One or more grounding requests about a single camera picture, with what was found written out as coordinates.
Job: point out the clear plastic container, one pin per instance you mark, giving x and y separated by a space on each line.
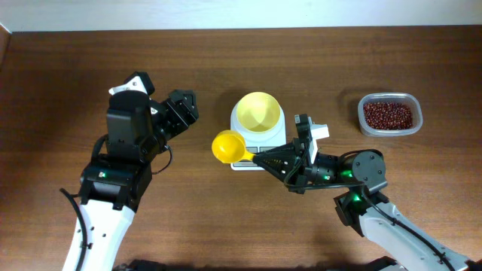
403 98

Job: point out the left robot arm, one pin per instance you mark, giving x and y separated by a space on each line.
119 172

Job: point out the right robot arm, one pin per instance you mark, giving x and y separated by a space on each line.
363 207

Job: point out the yellow plastic bowl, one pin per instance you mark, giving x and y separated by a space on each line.
258 112

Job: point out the white digital kitchen scale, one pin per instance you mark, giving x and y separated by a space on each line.
260 141

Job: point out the red adzuki beans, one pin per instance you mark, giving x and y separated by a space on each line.
388 115

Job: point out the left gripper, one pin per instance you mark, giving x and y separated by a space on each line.
188 115

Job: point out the yellow measuring scoop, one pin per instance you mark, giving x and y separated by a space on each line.
230 147

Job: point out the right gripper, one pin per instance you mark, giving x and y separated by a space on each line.
294 165

